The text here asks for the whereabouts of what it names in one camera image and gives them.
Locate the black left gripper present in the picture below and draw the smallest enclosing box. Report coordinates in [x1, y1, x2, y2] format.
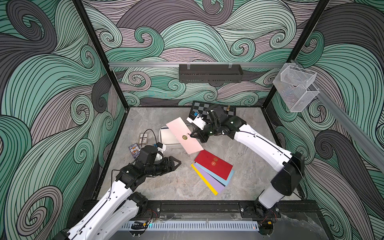
[143, 156, 181, 177]

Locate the pink envelope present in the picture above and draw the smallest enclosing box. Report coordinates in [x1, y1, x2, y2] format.
[166, 117, 203, 155]

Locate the red envelope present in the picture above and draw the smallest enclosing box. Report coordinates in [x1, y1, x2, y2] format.
[195, 150, 233, 180]

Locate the teal envelope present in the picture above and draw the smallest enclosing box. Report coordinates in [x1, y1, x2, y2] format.
[195, 163, 235, 186]

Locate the lavender envelope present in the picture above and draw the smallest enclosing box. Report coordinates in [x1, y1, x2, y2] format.
[193, 163, 225, 194]

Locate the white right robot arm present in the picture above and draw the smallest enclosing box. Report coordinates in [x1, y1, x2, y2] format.
[187, 105, 305, 213]

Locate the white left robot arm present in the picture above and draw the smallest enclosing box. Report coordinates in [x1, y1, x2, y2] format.
[54, 143, 182, 240]

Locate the white plastic storage box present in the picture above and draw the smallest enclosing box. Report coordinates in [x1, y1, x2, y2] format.
[159, 126, 182, 149]

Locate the blue playing card box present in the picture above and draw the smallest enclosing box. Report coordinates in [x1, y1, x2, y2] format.
[129, 143, 140, 160]

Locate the black folding chess board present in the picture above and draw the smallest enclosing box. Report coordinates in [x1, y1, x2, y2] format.
[188, 101, 237, 121]

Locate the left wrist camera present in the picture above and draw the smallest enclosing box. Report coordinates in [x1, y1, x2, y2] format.
[154, 142, 167, 153]

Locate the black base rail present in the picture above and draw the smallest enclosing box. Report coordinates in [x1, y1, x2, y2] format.
[138, 200, 320, 221]

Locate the black wall shelf tray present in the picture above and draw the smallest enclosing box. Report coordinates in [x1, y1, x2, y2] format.
[179, 65, 244, 85]

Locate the white slotted cable duct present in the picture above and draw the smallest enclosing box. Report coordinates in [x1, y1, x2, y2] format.
[119, 220, 260, 232]

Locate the clear acrylic wall bin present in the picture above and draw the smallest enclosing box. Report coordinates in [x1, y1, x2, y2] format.
[273, 63, 319, 112]

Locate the aluminium back rail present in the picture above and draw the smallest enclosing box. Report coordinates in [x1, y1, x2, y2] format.
[109, 61, 285, 69]

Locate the aluminium rail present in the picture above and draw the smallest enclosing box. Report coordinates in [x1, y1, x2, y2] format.
[300, 66, 384, 170]
[109, 61, 285, 69]

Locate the aluminium right rail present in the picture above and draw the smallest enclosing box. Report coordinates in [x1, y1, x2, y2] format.
[300, 66, 384, 170]

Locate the black corner frame post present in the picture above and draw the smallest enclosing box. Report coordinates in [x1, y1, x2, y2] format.
[73, 0, 130, 112]

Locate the black right corner post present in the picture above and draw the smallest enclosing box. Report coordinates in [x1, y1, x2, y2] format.
[262, 0, 329, 113]

